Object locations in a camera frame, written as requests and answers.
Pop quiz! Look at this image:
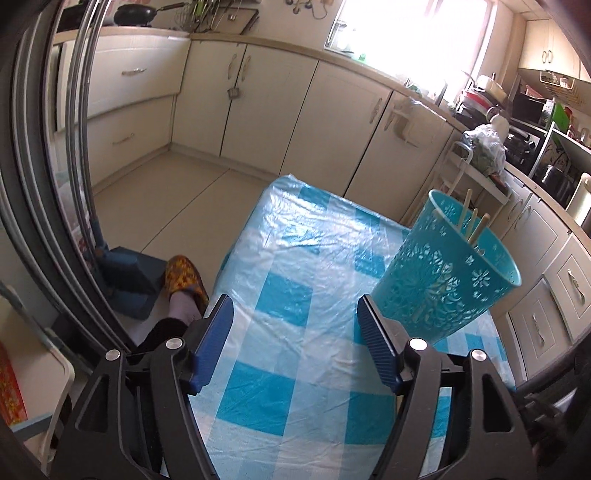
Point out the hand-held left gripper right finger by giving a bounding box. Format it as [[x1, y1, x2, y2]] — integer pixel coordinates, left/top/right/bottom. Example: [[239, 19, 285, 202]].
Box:
[[358, 294, 539, 480]]

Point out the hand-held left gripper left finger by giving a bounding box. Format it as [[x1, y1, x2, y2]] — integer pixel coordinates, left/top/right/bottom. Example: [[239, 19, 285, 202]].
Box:
[[54, 294, 235, 480]]

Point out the teal perforated utensil holder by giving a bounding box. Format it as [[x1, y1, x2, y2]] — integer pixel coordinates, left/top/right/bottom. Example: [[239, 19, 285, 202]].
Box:
[[372, 188, 522, 344]]

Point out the person's leg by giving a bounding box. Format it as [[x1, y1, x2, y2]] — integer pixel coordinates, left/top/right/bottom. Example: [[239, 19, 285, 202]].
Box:
[[134, 291, 204, 358]]

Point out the yellow patterned slipper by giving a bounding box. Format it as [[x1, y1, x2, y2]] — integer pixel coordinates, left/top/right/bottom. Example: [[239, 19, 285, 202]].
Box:
[[165, 255, 209, 310]]

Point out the blue dustpan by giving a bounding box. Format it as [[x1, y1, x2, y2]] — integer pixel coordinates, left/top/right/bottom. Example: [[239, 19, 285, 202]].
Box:
[[95, 246, 168, 320]]

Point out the blue white checkered tablecloth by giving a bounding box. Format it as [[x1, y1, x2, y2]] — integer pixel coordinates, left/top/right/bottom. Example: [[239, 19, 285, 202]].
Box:
[[159, 174, 517, 480]]

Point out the cream side drawer cabinet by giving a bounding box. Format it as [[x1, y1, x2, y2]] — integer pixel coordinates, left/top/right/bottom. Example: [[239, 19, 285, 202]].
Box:
[[496, 166, 591, 384]]

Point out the white plastic chair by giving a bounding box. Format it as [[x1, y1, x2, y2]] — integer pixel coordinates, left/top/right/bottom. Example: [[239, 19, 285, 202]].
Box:
[[0, 284, 76, 474]]

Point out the white metal rack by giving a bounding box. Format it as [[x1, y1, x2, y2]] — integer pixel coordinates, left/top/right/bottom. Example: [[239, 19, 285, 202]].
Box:
[[442, 141, 511, 206]]

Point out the floral plastic bag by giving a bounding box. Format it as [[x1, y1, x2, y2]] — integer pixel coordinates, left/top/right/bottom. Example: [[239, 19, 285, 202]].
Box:
[[56, 178, 93, 259]]

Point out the red printed paper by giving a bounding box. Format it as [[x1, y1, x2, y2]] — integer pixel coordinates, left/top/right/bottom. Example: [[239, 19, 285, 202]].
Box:
[[0, 342, 29, 428]]

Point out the white plastic door holder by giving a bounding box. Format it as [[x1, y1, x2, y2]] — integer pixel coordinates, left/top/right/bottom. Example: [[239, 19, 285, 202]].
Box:
[[392, 98, 440, 147]]

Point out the plastic bag of greens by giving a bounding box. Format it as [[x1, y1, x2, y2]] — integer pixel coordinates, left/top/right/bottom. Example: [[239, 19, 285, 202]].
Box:
[[463, 124, 507, 177]]

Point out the paper towel roll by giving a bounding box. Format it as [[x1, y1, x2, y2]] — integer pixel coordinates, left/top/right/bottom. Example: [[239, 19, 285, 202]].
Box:
[[566, 172, 591, 223]]

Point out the cream base cabinet row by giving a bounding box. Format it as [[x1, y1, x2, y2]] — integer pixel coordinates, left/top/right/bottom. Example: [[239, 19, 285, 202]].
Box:
[[171, 34, 462, 227]]

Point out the dish rack with dishes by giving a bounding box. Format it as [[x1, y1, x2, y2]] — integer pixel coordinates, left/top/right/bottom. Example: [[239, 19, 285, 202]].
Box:
[[455, 73, 509, 126]]

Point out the black microwave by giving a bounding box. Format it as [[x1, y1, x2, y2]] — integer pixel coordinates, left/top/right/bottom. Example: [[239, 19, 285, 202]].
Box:
[[512, 91, 549, 125]]

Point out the green cutting board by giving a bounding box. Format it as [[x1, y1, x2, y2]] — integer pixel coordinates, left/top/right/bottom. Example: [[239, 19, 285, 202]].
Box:
[[550, 102, 570, 134]]

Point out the kitchen window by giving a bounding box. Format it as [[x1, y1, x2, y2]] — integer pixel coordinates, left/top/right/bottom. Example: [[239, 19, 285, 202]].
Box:
[[325, 0, 492, 77]]

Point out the black frying pan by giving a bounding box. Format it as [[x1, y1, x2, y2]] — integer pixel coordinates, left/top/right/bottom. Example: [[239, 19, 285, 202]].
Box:
[[113, 2, 185, 27]]

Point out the cream wall cabinet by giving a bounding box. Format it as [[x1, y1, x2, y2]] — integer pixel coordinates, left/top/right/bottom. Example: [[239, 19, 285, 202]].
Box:
[[517, 14, 587, 84]]

